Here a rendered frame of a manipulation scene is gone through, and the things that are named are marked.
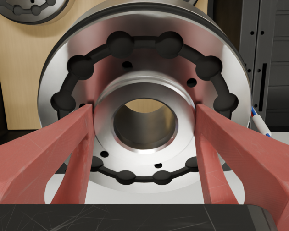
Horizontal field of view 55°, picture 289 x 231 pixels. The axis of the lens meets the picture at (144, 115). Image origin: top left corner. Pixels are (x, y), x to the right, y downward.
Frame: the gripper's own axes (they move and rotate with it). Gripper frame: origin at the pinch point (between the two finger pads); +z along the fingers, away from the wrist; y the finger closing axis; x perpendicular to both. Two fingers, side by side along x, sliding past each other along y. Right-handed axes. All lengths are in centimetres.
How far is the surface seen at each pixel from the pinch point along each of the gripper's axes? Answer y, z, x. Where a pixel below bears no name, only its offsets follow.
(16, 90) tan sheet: 16.4, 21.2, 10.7
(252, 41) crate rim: -9.6, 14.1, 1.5
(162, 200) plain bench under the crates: -3.6, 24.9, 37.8
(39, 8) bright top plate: 11.6, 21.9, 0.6
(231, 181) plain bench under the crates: -16.9, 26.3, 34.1
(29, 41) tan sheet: 14.1, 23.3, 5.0
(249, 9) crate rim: -9.0, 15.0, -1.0
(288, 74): -18.4, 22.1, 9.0
